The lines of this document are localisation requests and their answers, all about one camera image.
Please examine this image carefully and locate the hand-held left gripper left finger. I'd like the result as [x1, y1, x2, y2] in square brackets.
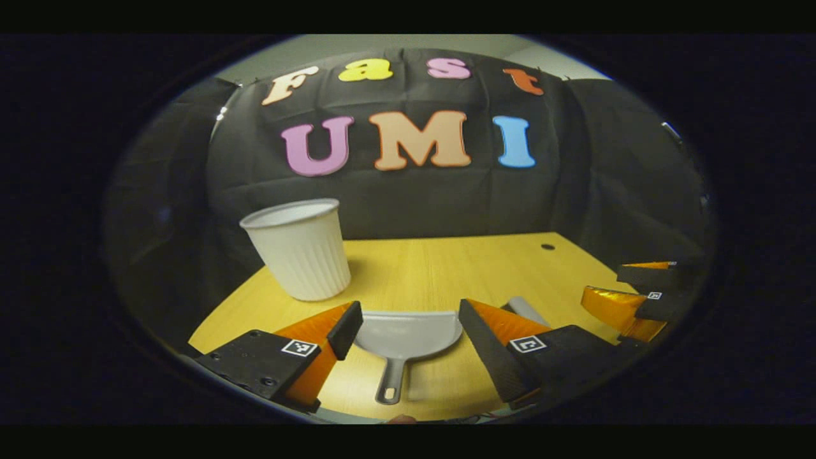
[193, 300, 365, 414]

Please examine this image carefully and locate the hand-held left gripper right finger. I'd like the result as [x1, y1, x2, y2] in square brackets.
[458, 297, 632, 409]

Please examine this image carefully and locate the small grey broom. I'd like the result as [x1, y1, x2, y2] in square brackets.
[502, 295, 551, 330]

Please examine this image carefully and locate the grey plastic dustpan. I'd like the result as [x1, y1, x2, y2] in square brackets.
[354, 310, 463, 405]

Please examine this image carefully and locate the white ribbed garbage bin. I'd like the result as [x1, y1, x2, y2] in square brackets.
[239, 198, 352, 302]

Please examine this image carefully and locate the wooden desktop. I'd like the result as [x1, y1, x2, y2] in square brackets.
[188, 231, 638, 423]

